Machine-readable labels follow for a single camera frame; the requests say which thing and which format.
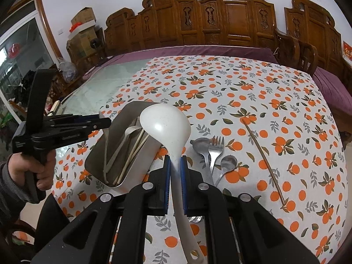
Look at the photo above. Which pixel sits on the small metal spoon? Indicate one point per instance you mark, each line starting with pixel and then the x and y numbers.
pixel 228 162

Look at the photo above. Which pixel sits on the rectangular metal tray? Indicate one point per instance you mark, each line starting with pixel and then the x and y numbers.
pixel 121 118

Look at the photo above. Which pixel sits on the red plastic item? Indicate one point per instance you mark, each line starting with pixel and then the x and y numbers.
pixel 74 27

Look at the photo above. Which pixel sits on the large brown cardboard box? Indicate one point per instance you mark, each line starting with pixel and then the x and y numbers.
pixel 84 46

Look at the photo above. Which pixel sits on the small brown cardboard box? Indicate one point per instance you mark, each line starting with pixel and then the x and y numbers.
pixel 82 16

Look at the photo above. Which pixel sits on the large metal spoon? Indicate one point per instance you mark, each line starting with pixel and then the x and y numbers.
pixel 199 144

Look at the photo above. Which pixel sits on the wooden chair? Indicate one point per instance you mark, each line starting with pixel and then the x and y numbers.
pixel 59 86

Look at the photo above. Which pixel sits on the red gift box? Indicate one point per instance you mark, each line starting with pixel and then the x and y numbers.
pixel 348 51

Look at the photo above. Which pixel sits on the carved wooden sofa bench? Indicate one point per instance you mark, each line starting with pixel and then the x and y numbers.
pixel 236 19

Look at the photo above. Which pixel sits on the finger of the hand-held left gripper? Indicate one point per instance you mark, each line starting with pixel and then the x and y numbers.
pixel 79 118
pixel 82 130

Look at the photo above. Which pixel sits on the crumpled clear plastic bag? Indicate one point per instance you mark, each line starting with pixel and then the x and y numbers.
pixel 67 70

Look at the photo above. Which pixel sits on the wooden door frame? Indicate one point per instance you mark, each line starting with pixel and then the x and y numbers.
pixel 48 27

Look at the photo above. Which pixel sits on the small black fan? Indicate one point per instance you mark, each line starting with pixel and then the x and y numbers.
pixel 95 44

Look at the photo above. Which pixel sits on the purple armchair cushion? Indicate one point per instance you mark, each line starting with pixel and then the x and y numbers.
pixel 335 88

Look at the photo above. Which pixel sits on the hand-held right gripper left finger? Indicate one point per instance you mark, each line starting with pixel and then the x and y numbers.
pixel 166 181

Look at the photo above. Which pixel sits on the orange fruit print tablecloth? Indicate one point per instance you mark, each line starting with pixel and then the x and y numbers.
pixel 247 88

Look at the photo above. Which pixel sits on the large white ladle spoon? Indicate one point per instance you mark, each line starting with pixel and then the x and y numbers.
pixel 162 126

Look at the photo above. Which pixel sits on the person's left forearm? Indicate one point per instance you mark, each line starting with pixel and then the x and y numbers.
pixel 8 198

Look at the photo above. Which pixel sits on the flat white box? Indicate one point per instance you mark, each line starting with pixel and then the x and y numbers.
pixel 78 33

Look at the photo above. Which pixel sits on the carved wooden armchair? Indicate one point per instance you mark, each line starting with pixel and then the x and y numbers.
pixel 310 19

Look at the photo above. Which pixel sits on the red lantern decoration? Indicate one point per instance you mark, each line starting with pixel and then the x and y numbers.
pixel 13 51

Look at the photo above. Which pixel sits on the metal fork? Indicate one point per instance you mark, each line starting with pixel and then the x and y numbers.
pixel 216 151

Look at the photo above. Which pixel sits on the person's left hand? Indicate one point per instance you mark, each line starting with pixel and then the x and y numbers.
pixel 16 167

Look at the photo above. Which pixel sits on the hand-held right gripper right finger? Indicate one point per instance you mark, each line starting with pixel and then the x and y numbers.
pixel 183 181

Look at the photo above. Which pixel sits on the small white spoon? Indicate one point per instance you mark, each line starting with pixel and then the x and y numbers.
pixel 127 135

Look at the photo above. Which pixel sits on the long purple sofa cushion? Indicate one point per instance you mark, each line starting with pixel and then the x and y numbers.
pixel 192 51

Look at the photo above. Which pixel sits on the pile of black clothes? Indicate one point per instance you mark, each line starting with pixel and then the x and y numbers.
pixel 26 84

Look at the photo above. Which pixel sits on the brown wooden chopstick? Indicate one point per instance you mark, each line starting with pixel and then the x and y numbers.
pixel 264 161

